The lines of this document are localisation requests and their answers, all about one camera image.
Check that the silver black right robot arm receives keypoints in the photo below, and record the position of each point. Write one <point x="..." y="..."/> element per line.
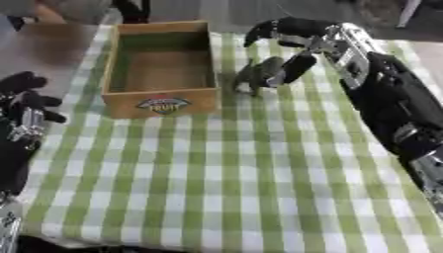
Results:
<point x="381" y="89"/>

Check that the tan cardboard box green inside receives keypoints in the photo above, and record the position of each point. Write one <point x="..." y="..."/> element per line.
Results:
<point x="161" y="70"/>

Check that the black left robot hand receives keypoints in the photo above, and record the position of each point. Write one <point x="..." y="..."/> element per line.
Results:
<point x="23" y="99"/>

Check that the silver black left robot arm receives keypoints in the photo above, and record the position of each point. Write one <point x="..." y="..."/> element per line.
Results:
<point x="11" y="171"/>

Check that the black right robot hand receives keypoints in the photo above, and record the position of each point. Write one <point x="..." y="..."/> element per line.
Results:
<point x="300" y="28"/>

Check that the grey soft toy animal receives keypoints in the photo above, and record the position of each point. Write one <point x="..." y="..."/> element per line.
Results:
<point x="258" y="75"/>

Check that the person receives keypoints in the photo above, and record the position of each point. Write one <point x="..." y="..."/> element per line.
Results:
<point x="63" y="10"/>

